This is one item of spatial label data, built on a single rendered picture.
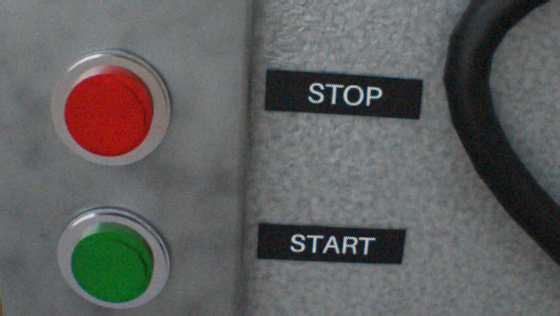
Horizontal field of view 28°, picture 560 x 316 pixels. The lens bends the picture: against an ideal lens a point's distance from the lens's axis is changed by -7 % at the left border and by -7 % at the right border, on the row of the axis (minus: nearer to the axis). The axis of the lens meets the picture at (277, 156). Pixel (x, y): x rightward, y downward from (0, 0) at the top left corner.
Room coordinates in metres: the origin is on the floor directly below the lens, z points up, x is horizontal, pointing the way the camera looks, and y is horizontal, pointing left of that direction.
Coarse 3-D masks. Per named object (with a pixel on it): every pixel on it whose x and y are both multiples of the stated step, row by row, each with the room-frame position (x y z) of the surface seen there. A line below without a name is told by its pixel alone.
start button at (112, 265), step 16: (80, 240) 0.30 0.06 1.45; (96, 240) 0.30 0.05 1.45; (112, 240) 0.30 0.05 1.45; (128, 240) 0.30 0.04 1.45; (80, 256) 0.30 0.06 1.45; (96, 256) 0.30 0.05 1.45; (112, 256) 0.30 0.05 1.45; (128, 256) 0.30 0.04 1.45; (144, 256) 0.30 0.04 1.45; (80, 272) 0.30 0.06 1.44; (96, 272) 0.30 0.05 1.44; (112, 272) 0.30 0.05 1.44; (128, 272) 0.30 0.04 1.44; (144, 272) 0.30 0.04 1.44; (96, 288) 0.30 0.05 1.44; (112, 288) 0.30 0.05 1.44; (128, 288) 0.30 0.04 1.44; (144, 288) 0.30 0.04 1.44
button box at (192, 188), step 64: (0, 0) 0.30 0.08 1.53; (64, 0) 0.31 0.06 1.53; (128, 0) 0.31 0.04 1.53; (192, 0) 0.31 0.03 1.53; (0, 64) 0.30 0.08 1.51; (64, 64) 0.31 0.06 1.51; (192, 64) 0.31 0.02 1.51; (0, 128) 0.31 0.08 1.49; (192, 128) 0.31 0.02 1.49; (0, 192) 0.30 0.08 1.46; (64, 192) 0.31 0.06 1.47; (128, 192) 0.31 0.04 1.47; (192, 192) 0.31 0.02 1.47; (0, 256) 0.31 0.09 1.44; (192, 256) 0.31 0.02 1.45
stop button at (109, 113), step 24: (96, 72) 0.30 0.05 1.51; (120, 72) 0.30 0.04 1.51; (72, 96) 0.30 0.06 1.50; (96, 96) 0.30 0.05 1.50; (120, 96) 0.30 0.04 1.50; (144, 96) 0.30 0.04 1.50; (72, 120) 0.30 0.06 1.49; (96, 120) 0.30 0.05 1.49; (120, 120) 0.30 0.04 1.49; (144, 120) 0.30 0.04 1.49; (96, 144) 0.30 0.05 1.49; (120, 144) 0.30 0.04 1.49
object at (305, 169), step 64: (256, 0) 0.32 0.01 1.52; (320, 0) 0.32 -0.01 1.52; (384, 0) 0.32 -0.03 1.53; (448, 0) 0.32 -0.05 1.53; (256, 64) 0.32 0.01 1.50; (320, 64) 0.32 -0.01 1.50; (384, 64) 0.32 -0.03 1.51; (512, 64) 0.32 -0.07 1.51; (256, 128) 0.32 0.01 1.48; (320, 128) 0.32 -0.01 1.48; (384, 128) 0.32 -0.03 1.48; (448, 128) 0.32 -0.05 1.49; (512, 128) 0.32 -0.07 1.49; (256, 192) 0.32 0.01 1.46; (320, 192) 0.32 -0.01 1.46; (384, 192) 0.32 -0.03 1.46; (448, 192) 0.32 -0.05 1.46; (256, 256) 0.32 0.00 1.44; (448, 256) 0.32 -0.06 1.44; (512, 256) 0.32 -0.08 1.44
